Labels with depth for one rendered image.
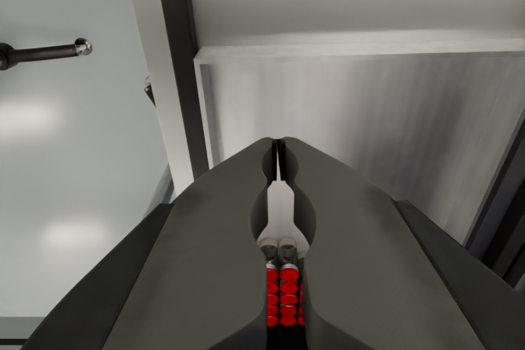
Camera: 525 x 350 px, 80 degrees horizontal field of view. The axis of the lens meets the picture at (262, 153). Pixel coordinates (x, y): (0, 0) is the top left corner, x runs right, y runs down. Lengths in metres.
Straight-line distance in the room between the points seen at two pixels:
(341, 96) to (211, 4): 0.13
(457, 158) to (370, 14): 0.17
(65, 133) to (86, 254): 0.77
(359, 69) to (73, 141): 1.39
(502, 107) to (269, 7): 0.22
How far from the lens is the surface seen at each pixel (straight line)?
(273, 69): 0.28
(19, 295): 2.61
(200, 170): 0.31
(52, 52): 1.30
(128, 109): 1.38
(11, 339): 0.73
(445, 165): 0.37
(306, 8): 0.27
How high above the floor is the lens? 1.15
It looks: 57 degrees down
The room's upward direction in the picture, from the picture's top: 178 degrees counter-clockwise
